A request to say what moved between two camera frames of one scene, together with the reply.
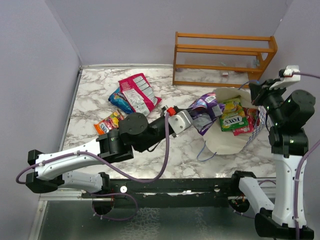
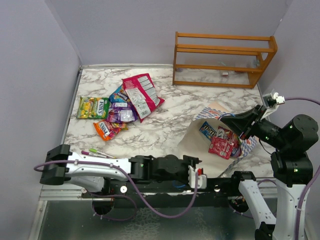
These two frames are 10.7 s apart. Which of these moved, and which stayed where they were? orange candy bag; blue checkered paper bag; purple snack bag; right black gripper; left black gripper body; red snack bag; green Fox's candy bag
Moved: purple snack bag; left black gripper body; green Fox's candy bag; right black gripper; blue checkered paper bag
Stayed: red snack bag; orange candy bag
